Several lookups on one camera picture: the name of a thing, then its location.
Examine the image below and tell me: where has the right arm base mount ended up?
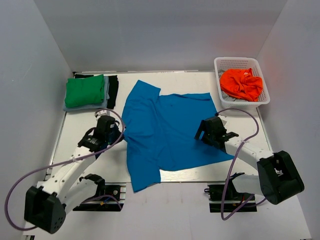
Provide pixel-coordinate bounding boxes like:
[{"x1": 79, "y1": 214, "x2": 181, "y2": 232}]
[{"x1": 204, "y1": 182, "x2": 257, "y2": 213}]

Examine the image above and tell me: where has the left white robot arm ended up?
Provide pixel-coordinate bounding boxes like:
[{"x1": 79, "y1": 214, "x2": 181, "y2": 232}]
[{"x1": 24, "y1": 115, "x2": 123, "y2": 234}]

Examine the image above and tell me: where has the grey t-shirt in basket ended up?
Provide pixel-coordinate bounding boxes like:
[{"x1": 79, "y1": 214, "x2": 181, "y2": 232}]
[{"x1": 217, "y1": 69, "x2": 237, "y2": 102}]

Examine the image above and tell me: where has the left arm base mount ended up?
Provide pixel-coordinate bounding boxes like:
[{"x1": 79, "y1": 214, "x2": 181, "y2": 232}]
[{"x1": 73, "y1": 183, "x2": 126, "y2": 212}]

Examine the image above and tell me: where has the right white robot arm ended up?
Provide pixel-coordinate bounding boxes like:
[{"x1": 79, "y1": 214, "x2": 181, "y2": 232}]
[{"x1": 194, "y1": 116, "x2": 305, "y2": 205}]

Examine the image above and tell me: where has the folded green t-shirt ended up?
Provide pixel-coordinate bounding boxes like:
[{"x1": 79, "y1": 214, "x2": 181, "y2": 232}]
[{"x1": 64, "y1": 75, "x2": 105, "y2": 108}]

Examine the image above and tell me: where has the orange t-shirt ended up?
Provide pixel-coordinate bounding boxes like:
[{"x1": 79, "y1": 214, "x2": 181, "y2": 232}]
[{"x1": 220, "y1": 68, "x2": 263, "y2": 102}]

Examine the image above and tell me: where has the folded black t-shirt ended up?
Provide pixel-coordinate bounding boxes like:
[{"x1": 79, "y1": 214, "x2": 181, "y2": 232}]
[{"x1": 74, "y1": 73, "x2": 120, "y2": 110}]

